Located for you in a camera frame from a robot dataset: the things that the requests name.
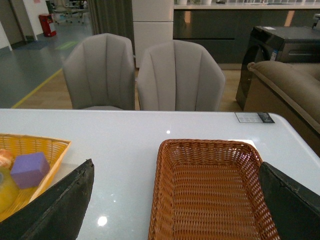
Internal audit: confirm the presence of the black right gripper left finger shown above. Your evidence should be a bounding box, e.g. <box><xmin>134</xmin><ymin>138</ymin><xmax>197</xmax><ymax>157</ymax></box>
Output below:
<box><xmin>0</xmin><ymin>159</ymin><xmax>95</xmax><ymax>240</ymax></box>

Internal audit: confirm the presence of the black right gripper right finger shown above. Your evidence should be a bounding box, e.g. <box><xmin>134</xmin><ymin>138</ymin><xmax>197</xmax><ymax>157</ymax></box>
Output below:
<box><xmin>258</xmin><ymin>161</ymin><xmax>320</xmax><ymax>240</ymax></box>

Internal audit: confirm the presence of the yellow tape roll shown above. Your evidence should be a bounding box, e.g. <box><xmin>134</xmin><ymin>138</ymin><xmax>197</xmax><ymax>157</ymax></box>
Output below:
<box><xmin>0</xmin><ymin>167</ymin><xmax>19</xmax><ymax>213</ymax></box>

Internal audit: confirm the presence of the brown wicker basket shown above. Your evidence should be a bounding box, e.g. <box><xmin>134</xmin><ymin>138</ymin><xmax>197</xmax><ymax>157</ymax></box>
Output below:
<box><xmin>148</xmin><ymin>139</ymin><xmax>280</xmax><ymax>240</ymax></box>

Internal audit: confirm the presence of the yellow wicker basket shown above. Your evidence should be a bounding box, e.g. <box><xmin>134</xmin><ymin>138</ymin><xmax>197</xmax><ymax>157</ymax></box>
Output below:
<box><xmin>0</xmin><ymin>133</ymin><xmax>71</xmax><ymax>221</ymax></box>

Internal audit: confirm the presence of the purple foam cube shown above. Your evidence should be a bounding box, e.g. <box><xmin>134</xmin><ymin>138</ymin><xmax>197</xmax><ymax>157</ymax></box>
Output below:
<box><xmin>10</xmin><ymin>152</ymin><xmax>50</xmax><ymax>189</ymax></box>

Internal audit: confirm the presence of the orange bread roll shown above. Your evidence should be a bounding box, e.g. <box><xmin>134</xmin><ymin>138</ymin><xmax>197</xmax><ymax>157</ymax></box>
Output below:
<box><xmin>0</xmin><ymin>149</ymin><xmax>15</xmax><ymax>169</ymax></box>

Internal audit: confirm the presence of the table label sticker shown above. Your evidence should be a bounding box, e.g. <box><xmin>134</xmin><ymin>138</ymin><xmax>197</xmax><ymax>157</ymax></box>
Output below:
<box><xmin>235</xmin><ymin>112</ymin><xmax>274</xmax><ymax>124</ymax></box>

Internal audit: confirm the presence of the beige sofa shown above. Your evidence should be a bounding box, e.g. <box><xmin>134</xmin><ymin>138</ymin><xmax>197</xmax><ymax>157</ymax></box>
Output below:
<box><xmin>244</xmin><ymin>60</ymin><xmax>320</xmax><ymax>155</ymax></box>

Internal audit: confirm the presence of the grey chair left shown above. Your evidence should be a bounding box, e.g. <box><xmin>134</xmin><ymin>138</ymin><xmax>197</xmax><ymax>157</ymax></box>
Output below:
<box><xmin>62</xmin><ymin>33</ymin><xmax>135</xmax><ymax>111</ymax></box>

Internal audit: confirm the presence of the grey chair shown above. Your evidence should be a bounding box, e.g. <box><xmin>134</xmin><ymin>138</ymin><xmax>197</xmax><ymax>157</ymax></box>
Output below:
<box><xmin>62</xmin><ymin>33</ymin><xmax>135</xmax><ymax>111</ymax></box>
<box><xmin>137</xmin><ymin>40</ymin><xmax>226</xmax><ymax>112</ymax></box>

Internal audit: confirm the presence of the black washing machine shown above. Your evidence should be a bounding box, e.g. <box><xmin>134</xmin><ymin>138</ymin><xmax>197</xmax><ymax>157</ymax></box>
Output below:
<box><xmin>235</xmin><ymin>26</ymin><xmax>320</xmax><ymax>109</ymax></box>

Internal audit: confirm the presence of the grey chair right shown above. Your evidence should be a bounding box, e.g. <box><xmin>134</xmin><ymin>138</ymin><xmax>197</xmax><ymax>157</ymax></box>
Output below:
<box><xmin>137</xmin><ymin>40</ymin><xmax>226</xmax><ymax>112</ymax></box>

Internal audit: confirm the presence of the dark grey kitchen counter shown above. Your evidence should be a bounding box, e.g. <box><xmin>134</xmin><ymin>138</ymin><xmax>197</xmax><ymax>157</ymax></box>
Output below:
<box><xmin>173</xmin><ymin>0</ymin><xmax>320</xmax><ymax>70</ymax></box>

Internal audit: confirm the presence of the red bin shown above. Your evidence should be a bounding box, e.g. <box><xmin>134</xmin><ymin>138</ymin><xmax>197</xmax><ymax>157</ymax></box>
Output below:
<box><xmin>38</xmin><ymin>13</ymin><xmax>57</xmax><ymax>37</ymax></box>

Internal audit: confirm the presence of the grey curtain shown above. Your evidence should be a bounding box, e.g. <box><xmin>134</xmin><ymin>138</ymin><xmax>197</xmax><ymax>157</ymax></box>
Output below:
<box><xmin>87</xmin><ymin>0</ymin><xmax>135</xmax><ymax>55</ymax></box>

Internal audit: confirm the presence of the white refrigerator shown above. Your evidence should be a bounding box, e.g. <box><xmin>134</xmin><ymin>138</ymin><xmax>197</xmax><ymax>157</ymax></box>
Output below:
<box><xmin>131</xmin><ymin>0</ymin><xmax>174</xmax><ymax>68</ymax></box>

